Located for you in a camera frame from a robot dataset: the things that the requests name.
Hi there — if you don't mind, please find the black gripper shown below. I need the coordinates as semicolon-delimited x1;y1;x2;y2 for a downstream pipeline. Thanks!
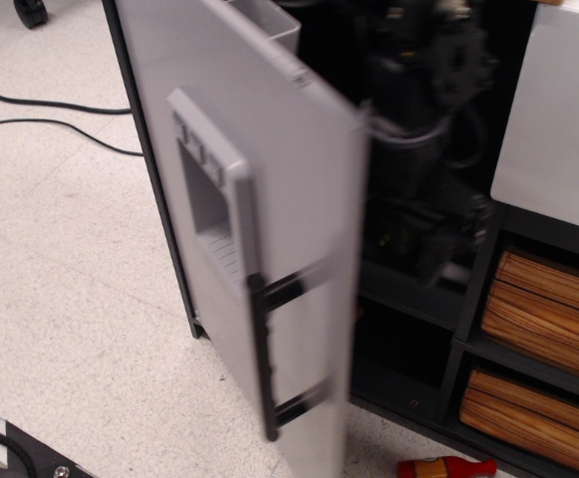
368;194;493;288

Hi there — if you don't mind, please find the black door handle bar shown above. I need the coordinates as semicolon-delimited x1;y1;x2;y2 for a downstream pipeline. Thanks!
245;261;332;442

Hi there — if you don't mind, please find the grey toy fridge door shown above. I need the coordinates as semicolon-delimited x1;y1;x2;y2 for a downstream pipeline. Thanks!
105;1;367;477

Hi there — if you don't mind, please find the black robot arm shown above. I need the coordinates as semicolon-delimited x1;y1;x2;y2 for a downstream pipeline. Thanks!
367;1;497;287

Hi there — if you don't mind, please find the dark grey toy kitchen cabinet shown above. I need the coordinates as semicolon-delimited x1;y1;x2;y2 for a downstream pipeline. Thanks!
101;0;579;478

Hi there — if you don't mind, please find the upper wooden striped basket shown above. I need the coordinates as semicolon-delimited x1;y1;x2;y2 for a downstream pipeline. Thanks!
481;248;579;375

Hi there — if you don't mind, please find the wooden striped basket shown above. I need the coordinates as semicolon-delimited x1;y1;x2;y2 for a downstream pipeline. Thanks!
459;369;579;472
481;248;579;375

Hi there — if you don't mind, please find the grey ice water dispenser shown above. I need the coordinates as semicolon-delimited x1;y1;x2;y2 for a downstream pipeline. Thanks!
167;88;261;321

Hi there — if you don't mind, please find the red toy ketchup bottle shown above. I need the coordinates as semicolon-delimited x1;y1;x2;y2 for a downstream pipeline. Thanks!
397;456;497;478

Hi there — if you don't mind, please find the lower wooden striped basket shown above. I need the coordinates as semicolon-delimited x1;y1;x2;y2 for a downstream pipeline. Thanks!
459;369;579;472

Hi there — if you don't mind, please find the white door shelf bin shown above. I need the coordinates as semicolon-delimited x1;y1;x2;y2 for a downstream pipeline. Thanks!
227;0;301;54

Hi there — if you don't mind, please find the black caster wheel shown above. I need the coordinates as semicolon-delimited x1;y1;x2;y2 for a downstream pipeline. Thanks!
13;0;49;30

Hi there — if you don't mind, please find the black floor cable lower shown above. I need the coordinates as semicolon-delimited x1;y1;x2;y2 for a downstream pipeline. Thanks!
0;118;143;156

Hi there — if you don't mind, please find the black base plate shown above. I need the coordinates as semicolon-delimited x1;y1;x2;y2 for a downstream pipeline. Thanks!
5;422;93;478

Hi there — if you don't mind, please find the black braided cable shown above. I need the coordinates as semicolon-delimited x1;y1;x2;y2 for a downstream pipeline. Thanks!
0;429;41;478

